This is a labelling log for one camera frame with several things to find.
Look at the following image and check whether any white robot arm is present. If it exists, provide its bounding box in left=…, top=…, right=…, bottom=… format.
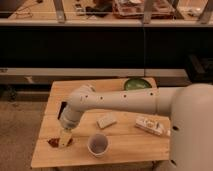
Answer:
left=60, top=83, right=213, bottom=171

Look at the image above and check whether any green ceramic bowl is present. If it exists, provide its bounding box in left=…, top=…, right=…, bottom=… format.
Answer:
left=124, top=78, right=152, bottom=90

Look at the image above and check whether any white sponge block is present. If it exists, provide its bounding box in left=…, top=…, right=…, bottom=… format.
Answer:
left=97, top=114, right=117, bottom=129

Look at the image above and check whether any cluttered background bench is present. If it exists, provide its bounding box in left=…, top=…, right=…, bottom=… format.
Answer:
left=0, top=0, right=213, bottom=27

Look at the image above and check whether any white paper cup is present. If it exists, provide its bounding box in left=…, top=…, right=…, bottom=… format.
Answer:
left=87, top=133, right=109, bottom=157

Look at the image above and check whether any wooden folding table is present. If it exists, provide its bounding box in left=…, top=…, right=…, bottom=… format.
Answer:
left=31, top=80, right=169, bottom=168

